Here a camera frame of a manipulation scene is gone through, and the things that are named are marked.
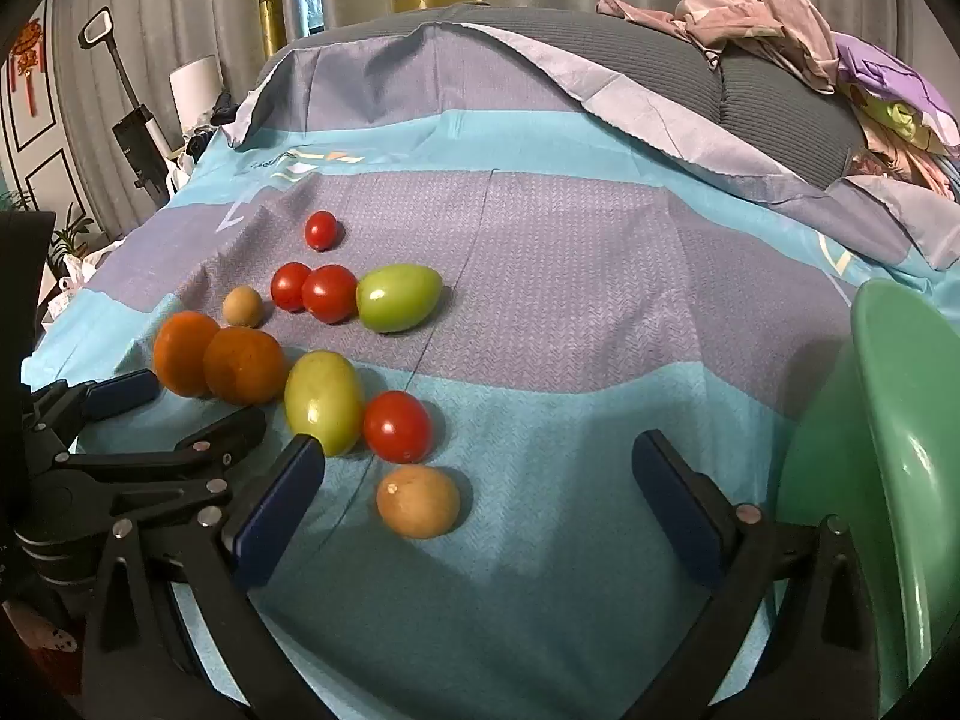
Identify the green potted plant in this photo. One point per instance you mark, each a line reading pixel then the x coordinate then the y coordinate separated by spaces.
pixel 67 240

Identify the green bowl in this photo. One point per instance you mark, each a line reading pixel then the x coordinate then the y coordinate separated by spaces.
pixel 892 420

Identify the pink cloth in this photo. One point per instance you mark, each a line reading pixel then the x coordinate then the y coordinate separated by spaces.
pixel 750 11

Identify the yellow-green tomato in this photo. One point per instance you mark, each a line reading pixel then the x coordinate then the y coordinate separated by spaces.
pixel 324 401

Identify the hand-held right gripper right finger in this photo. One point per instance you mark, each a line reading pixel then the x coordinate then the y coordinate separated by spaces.
pixel 675 514

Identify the large tan round fruit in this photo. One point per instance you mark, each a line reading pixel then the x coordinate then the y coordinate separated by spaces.
pixel 418 501

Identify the purple cloth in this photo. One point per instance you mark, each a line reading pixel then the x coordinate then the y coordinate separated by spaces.
pixel 885 71

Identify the yellow-green cloth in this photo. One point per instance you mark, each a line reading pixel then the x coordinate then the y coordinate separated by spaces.
pixel 904 118

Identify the white lamp shade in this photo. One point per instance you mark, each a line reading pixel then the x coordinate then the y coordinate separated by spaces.
pixel 196 90

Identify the green tomato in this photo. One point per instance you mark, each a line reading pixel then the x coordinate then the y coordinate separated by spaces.
pixel 397 298

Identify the white plastic bag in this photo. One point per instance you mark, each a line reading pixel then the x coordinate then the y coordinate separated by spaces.
pixel 71 283

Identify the red cherry tomato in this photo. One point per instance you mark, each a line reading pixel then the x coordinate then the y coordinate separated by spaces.
pixel 289 286
pixel 322 231
pixel 330 294

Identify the red hanging knot ornament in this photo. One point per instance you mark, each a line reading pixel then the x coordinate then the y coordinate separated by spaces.
pixel 27 52

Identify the orange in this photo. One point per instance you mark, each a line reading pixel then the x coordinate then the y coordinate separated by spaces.
pixel 244 366
pixel 180 352

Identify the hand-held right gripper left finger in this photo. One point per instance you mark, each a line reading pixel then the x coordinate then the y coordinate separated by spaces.
pixel 277 514

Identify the large red tomato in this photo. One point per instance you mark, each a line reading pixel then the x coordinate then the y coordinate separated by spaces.
pixel 397 426

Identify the small tan round fruit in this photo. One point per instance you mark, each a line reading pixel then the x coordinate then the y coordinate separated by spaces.
pixel 243 307

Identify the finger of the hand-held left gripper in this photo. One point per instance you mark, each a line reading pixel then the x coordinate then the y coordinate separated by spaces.
pixel 225 435
pixel 124 392

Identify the blue and grey striped blanket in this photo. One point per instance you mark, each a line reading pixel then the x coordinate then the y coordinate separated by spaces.
pixel 562 277

